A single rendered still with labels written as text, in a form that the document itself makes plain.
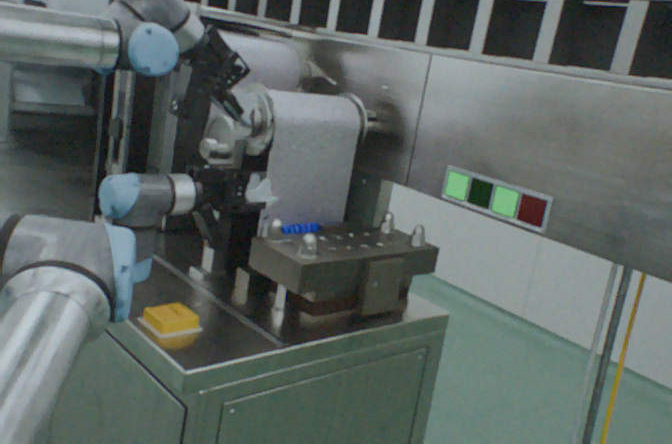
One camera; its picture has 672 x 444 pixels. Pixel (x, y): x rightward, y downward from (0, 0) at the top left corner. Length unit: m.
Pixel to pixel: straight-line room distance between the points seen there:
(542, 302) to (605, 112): 2.90
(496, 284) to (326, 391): 3.00
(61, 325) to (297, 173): 0.78
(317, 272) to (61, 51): 0.59
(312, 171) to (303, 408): 0.49
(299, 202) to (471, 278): 2.99
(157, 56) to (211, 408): 0.57
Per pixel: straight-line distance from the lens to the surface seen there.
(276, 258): 1.33
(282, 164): 1.43
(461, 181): 1.46
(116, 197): 1.23
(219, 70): 1.31
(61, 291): 0.83
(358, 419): 1.48
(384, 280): 1.42
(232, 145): 1.45
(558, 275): 4.07
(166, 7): 1.25
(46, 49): 1.06
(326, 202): 1.54
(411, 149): 1.56
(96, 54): 1.08
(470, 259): 4.38
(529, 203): 1.37
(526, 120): 1.39
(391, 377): 1.50
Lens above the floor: 1.44
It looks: 12 degrees down
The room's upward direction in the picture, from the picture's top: 10 degrees clockwise
